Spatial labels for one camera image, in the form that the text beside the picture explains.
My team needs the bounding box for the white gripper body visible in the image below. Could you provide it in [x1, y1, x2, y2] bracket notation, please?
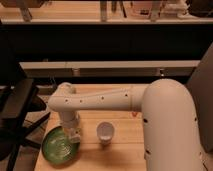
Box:
[61, 121, 81, 143]

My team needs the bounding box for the grey panel at right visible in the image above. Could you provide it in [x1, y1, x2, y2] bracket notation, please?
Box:
[186, 42, 213, 153]

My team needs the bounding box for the grey horizontal rail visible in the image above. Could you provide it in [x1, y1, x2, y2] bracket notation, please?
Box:
[20, 60, 200, 78]

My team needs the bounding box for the black office chair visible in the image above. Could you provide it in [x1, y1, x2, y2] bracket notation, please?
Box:
[0, 79, 50, 171]

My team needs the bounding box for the green ceramic bowl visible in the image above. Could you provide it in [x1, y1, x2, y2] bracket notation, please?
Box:
[41, 126, 80, 165]

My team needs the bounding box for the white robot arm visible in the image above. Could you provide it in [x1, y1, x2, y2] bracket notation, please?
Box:
[48, 79, 203, 171]

